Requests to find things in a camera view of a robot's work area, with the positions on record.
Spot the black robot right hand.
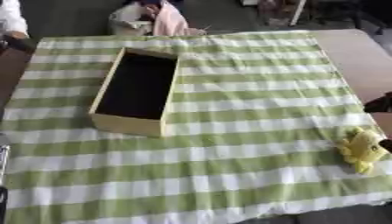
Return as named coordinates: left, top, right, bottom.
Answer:
left=362, top=92, right=392, bottom=154

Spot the tan cardboard box black inside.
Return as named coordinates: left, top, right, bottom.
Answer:
left=87, top=46, right=183, bottom=138

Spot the yellow soft toy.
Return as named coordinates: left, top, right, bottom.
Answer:
left=335, top=126, right=392, bottom=176

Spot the black chair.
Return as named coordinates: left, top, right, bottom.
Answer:
left=307, top=0, right=392, bottom=33

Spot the white pole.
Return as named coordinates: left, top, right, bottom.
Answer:
left=288, top=0, right=310, bottom=27

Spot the pink cloth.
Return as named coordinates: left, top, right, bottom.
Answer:
left=150, top=1, right=207, bottom=37

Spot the white chair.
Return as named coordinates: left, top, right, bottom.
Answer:
left=105, top=2, right=155, bottom=37

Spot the person's hand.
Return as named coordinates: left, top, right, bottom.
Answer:
left=3, top=30, right=31, bottom=40

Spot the person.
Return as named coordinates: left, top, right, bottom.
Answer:
left=0, top=0, right=31, bottom=40

